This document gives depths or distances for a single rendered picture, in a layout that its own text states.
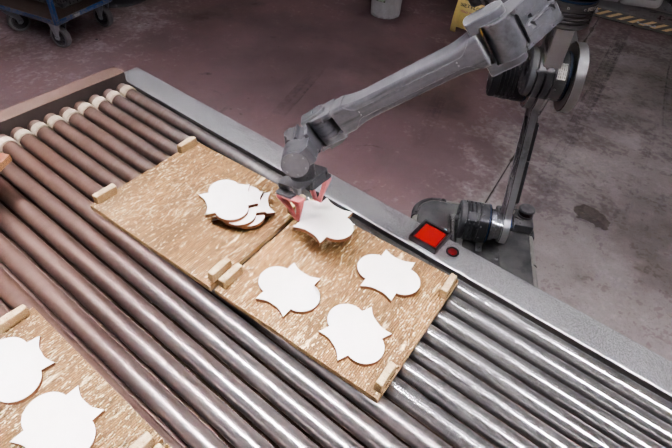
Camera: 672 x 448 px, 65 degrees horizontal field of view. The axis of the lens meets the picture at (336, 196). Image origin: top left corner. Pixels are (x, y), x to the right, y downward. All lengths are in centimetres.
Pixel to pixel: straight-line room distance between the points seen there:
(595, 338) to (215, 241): 86
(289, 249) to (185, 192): 33
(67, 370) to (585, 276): 224
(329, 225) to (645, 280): 198
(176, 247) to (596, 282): 202
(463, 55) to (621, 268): 206
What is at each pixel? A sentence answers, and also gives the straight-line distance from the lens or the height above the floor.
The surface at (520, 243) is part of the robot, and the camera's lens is 239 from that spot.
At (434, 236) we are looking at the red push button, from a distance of 131.
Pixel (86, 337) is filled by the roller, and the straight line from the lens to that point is 118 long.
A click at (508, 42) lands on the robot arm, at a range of 95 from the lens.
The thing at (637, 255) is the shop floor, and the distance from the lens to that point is 299.
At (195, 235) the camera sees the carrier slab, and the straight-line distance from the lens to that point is 127.
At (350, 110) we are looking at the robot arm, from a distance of 103.
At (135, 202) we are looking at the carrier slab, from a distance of 139.
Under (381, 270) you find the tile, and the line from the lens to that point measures 118.
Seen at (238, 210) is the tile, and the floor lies 98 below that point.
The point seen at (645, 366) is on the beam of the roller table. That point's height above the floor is 91.
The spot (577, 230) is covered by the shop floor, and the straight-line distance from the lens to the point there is 296.
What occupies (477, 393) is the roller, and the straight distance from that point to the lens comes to 110.
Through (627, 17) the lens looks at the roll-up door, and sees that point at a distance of 565.
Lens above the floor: 184
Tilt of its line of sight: 42 degrees down
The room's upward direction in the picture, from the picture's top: 5 degrees clockwise
